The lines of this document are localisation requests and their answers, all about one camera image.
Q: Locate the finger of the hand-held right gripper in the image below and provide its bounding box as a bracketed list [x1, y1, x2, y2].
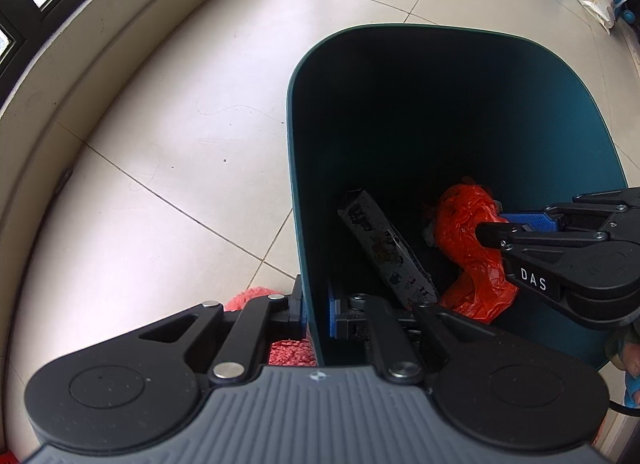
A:
[498, 187, 640, 241]
[474, 222, 609, 258]

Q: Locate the printed grey carton box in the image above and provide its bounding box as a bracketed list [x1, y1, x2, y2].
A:
[336, 188, 441, 312]

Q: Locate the red plastic bag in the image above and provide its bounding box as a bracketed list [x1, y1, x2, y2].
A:
[425, 176, 520, 325]

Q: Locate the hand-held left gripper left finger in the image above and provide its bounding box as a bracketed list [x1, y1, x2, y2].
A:
[139, 274, 309, 386]

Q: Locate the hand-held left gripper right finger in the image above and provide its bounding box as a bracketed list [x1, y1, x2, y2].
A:
[326, 280, 501, 386]

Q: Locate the dark teal trash bin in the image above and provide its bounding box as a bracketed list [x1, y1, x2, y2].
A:
[286, 24, 630, 372]

